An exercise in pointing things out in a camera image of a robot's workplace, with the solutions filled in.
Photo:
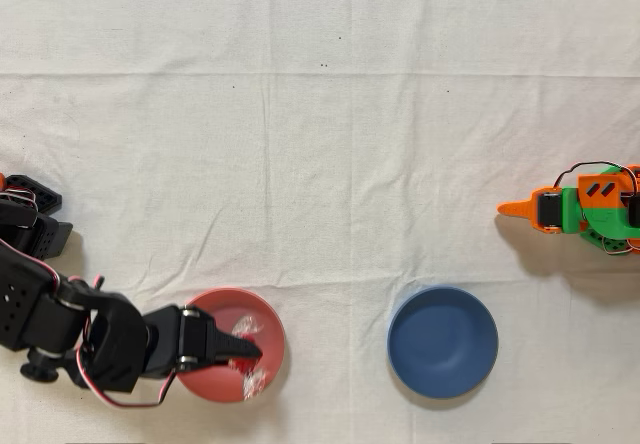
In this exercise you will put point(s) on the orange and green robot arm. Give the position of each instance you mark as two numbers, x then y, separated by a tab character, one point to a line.
602	214

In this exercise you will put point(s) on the red candy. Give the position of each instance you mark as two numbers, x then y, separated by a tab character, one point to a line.
241	365

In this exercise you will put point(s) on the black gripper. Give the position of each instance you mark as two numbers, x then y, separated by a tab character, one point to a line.
192	336

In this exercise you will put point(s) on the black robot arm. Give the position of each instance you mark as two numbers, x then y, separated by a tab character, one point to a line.
30	309

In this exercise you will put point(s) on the white tablecloth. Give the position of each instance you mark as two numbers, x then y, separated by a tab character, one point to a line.
350	164

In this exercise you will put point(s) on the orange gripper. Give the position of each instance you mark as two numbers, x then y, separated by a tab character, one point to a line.
548	209

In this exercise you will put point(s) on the red bowl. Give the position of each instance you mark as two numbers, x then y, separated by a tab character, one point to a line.
272	324

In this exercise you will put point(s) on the blue bowl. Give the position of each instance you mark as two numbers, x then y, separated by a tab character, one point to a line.
442	341

